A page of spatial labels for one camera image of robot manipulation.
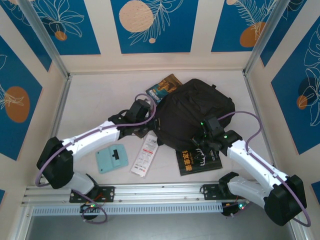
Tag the black book with gold characters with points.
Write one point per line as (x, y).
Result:
(200, 162)

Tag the black fabric backpack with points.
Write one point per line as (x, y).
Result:
(190, 110)

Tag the white stationery blister pack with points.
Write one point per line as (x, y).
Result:
(143, 157)

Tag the teal pencil case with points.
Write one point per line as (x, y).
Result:
(111, 160)

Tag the teal and orange landscape book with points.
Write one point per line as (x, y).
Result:
(162, 87)

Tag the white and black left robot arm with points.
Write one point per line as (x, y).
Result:
(87, 143)

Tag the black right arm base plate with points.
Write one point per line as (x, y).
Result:
(208, 191)

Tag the aluminium mounting rail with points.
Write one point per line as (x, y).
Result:
(160, 192)

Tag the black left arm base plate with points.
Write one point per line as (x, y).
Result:
(107, 193)

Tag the aluminium corner post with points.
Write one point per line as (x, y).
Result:
(42, 32)
(265, 32)

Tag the aluminium frame leg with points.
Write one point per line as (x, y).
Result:
(301, 233)
(21, 225)

